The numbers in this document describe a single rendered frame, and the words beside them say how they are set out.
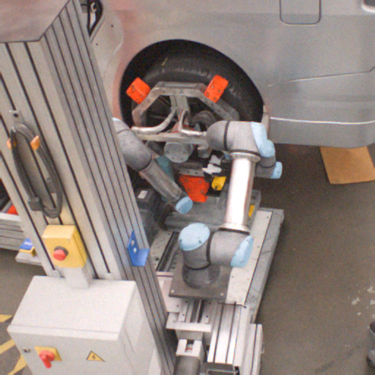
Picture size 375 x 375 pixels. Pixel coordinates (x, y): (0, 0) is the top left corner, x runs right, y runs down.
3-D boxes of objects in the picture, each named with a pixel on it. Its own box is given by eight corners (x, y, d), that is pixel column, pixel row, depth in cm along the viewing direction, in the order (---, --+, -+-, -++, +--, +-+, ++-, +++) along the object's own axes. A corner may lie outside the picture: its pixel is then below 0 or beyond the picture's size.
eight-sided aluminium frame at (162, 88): (245, 173, 305) (236, 83, 270) (242, 181, 301) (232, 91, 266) (150, 163, 323) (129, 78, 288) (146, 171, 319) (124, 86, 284)
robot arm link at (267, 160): (246, 149, 252) (249, 167, 259) (272, 151, 248) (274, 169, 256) (250, 137, 256) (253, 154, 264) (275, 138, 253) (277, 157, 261)
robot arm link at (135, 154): (141, 137, 215) (200, 202, 251) (127, 124, 223) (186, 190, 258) (119, 159, 215) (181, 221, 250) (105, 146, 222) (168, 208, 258)
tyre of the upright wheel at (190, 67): (268, 53, 283) (140, 36, 300) (256, 79, 267) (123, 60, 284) (261, 157, 328) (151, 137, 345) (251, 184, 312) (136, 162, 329)
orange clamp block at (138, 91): (151, 88, 289) (138, 76, 287) (146, 97, 284) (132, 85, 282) (145, 96, 294) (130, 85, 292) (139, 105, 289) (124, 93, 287)
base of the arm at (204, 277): (217, 289, 220) (214, 272, 214) (179, 287, 224) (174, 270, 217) (223, 259, 231) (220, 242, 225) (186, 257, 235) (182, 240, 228)
